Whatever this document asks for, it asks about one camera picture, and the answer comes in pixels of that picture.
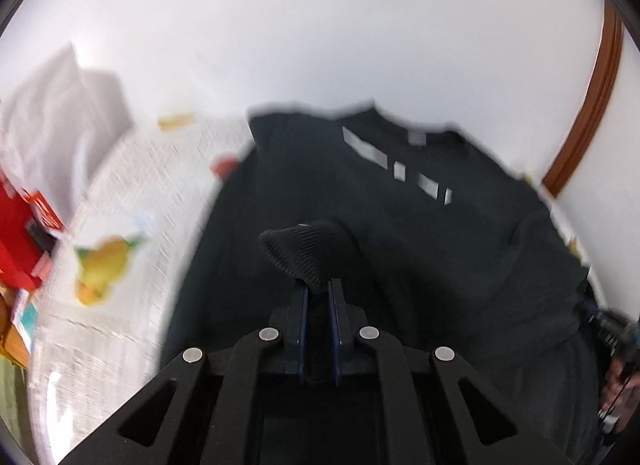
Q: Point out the wooden rack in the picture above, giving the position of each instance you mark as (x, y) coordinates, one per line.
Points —
(12, 340)

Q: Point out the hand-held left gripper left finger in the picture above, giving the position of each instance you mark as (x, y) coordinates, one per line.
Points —
(303, 325)

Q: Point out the white cloth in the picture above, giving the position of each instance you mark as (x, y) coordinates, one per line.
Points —
(55, 115)

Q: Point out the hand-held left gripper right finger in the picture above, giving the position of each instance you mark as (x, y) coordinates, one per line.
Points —
(334, 325)

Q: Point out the black t-shirt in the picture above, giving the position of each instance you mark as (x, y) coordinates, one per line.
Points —
(450, 255)

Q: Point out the fruit print tablecloth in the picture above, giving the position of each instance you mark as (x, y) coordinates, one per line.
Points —
(140, 185)

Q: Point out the red box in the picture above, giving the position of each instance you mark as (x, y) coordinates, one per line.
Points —
(20, 235)

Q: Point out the brown wooden door frame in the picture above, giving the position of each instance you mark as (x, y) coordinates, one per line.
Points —
(590, 105)

